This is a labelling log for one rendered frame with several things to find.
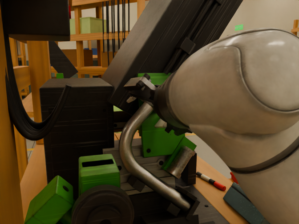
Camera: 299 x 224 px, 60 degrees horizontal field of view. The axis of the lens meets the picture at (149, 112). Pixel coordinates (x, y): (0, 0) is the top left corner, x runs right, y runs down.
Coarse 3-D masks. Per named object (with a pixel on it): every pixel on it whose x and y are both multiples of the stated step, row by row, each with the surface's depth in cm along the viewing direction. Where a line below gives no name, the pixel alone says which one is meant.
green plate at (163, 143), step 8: (152, 80) 65; (160, 80) 66; (152, 112) 65; (152, 120) 65; (144, 128) 64; (152, 128) 64; (160, 128) 65; (144, 136) 64; (152, 136) 64; (160, 136) 65; (168, 136) 65; (176, 136) 66; (144, 144) 64; (152, 144) 64; (160, 144) 65; (168, 144) 65; (176, 144) 66; (144, 152) 63; (152, 152) 64; (160, 152) 65; (168, 152) 65
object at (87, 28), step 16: (80, 0) 348; (96, 0) 333; (112, 0) 322; (128, 0) 308; (144, 0) 308; (80, 16) 364; (96, 16) 398; (112, 16) 325; (128, 16) 312; (80, 32) 367; (96, 32) 367; (112, 32) 329; (128, 32) 316; (80, 48) 370; (80, 64) 374
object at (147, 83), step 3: (141, 78) 45; (144, 78) 45; (144, 81) 45; (147, 81) 45; (150, 81) 47; (144, 84) 46; (147, 84) 45; (150, 84) 45; (153, 84) 45; (144, 87) 46; (147, 87) 46; (150, 87) 45; (153, 87) 45; (156, 87) 45
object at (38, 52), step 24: (0, 24) 41; (0, 48) 40; (48, 48) 131; (0, 72) 39; (48, 72) 127; (0, 96) 38; (0, 120) 38; (0, 144) 37; (0, 168) 36; (0, 192) 36; (0, 216) 35
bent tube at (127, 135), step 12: (144, 108) 61; (132, 120) 60; (144, 120) 61; (132, 132) 60; (120, 144) 59; (120, 156) 60; (132, 156) 59; (132, 168) 59; (144, 168) 61; (144, 180) 60; (156, 180) 60; (168, 192) 61; (180, 204) 61
